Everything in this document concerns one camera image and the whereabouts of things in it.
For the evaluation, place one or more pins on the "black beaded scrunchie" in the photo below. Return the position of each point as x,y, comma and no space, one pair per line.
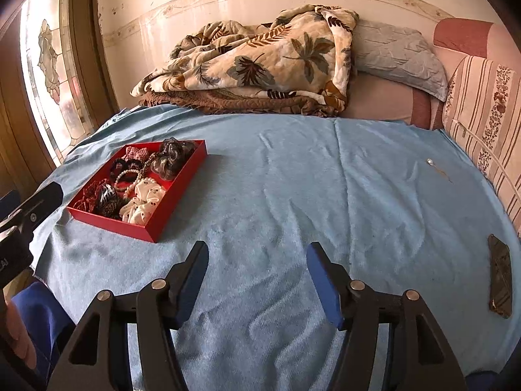
122,165

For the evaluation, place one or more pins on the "dark red patterned scrunchie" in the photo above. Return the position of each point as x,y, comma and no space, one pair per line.
85,199

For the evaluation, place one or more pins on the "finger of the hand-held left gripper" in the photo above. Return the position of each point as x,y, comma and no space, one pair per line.
40,205

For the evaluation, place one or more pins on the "stained glass window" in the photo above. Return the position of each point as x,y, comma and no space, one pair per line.
49,61

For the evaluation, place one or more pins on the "pink striped floral cushion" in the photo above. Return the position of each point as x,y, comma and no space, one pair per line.
484,106

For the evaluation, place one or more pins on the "grey pillow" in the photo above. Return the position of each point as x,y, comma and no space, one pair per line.
395,57

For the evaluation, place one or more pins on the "dark grey sheer scrunchie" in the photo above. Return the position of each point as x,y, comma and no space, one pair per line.
173,161

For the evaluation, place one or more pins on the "person's left forearm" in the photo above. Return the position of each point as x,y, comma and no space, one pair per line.
44,317

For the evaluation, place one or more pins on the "small silver pin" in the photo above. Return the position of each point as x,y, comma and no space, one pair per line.
429,162

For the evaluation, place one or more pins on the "white printed scrunchie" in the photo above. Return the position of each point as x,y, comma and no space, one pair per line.
146,203

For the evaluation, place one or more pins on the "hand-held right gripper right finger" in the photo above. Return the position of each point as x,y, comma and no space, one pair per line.
323,289

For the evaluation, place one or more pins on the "black hair clip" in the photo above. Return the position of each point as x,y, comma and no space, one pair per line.
105,195

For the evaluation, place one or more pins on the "person's left hand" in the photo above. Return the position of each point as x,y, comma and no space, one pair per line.
20,334

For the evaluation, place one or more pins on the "leaf print blanket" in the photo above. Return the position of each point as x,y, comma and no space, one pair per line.
264,53

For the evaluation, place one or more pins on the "red white checked scrunchie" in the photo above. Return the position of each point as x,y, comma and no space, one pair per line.
136,153

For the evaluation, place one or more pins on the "dark brown wallet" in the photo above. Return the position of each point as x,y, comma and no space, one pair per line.
500,277

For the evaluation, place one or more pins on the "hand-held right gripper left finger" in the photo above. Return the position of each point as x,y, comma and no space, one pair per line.
191,285

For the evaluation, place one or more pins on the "red tray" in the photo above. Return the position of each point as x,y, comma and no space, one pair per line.
179,195

